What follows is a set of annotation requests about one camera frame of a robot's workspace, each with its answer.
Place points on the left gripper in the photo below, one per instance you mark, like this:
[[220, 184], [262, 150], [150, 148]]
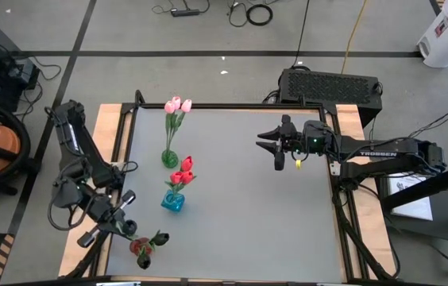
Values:
[[106, 216]]

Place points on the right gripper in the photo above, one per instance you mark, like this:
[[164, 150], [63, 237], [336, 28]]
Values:
[[293, 141]]

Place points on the black artificial tulip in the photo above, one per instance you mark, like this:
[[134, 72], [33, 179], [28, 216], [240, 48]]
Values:
[[130, 227], [161, 238], [143, 261]]

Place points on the pink artificial tulip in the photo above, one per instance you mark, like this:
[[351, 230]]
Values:
[[176, 101], [169, 107], [186, 105]]

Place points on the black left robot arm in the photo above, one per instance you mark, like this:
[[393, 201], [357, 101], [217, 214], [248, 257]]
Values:
[[77, 135]]

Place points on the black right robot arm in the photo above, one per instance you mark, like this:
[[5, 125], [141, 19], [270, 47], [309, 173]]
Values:
[[379, 153]]

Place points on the red glass vase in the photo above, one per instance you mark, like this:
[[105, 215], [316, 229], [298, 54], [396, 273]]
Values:
[[136, 246]]

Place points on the blue glass vase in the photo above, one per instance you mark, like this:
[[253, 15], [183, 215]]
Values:
[[173, 202]]

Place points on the green glass vase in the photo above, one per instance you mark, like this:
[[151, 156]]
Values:
[[170, 160]]

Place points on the black perforated computer case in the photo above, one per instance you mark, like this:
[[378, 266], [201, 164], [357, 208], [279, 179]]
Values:
[[327, 87]]

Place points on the grey table mat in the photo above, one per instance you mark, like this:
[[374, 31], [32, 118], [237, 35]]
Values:
[[248, 258]]

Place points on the orange vacuum cleaner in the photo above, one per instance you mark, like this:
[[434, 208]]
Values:
[[3, 145]]

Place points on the white paper booklet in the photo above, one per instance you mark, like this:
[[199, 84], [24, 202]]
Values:
[[410, 198]]

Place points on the black power strip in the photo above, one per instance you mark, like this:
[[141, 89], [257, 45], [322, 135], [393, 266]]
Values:
[[184, 12]]

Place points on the black metal stand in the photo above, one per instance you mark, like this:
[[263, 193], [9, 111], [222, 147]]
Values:
[[446, 177]]

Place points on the white bin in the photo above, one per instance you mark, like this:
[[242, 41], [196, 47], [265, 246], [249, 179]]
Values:
[[446, 39]]

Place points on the black aluminium table frame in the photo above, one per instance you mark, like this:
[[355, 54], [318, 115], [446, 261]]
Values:
[[204, 106]]

